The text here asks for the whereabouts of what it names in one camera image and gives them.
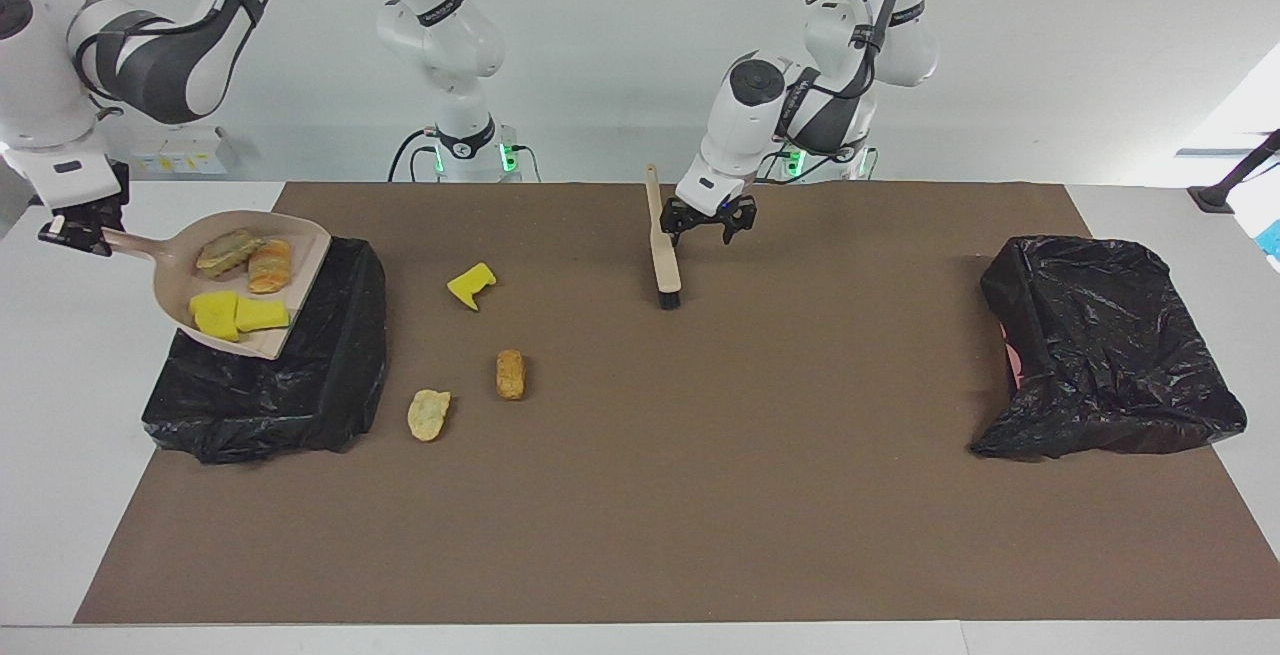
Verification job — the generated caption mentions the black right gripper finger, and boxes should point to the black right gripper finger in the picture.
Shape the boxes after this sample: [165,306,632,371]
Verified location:
[38,215,111,258]

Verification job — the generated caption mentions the beige brush black bristles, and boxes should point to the beige brush black bristles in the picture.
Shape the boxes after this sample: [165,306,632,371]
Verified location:
[645,164,683,311]

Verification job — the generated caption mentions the pale beige sponge piece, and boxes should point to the pale beige sponge piece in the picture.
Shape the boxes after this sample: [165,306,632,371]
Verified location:
[196,228,264,277]

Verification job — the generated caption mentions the large green yellow sponge piece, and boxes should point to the large green yellow sponge piece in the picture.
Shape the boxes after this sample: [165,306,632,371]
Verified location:
[189,291,241,342]

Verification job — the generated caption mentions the orange striped bread piece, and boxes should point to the orange striped bread piece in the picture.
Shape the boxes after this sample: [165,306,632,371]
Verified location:
[247,238,295,295]

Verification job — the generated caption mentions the beige plastic dustpan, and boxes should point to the beige plastic dustpan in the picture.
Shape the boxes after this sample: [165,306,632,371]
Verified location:
[100,210,333,361]

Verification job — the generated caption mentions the small green yellow sponge piece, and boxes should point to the small green yellow sponge piece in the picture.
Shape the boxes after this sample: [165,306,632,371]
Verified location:
[235,297,291,333]

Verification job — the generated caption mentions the yellow notched sponge piece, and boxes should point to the yellow notched sponge piece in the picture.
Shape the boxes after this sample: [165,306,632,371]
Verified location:
[446,262,497,312]

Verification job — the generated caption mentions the pale yellow sponge piece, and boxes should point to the pale yellow sponge piece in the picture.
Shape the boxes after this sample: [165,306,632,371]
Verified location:
[407,389,452,442]

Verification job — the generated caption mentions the black bag lined trash bin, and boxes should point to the black bag lined trash bin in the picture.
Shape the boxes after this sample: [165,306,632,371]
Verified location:
[142,235,389,465]

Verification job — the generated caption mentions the black bagged pink trash bin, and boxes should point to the black bagged pink trash bin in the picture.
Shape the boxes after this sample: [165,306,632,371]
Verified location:
[968,235,1249,460]

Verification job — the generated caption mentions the brown table mat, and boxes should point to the brown table mat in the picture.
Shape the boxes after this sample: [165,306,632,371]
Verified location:
[74,182,1280,624]

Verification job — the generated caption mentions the black stand leg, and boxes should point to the black stand leg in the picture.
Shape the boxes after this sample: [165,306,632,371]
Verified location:
[1188,130,1280,214]

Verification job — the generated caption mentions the white wall outlet box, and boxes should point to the white wall outlet box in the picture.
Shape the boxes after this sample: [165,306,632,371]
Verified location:
[132,127,229,176]

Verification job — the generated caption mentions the black left base cable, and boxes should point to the black left base cable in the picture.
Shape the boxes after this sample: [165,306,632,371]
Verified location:
[755,148,836,183]

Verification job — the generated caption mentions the black base cable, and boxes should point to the black base cable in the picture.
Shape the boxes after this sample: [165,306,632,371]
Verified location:
[755,148,836,183]
[388,128,542,183]

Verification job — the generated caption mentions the black right base cable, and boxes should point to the black right base cable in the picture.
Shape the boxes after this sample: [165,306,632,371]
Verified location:
[388,128,542,183]

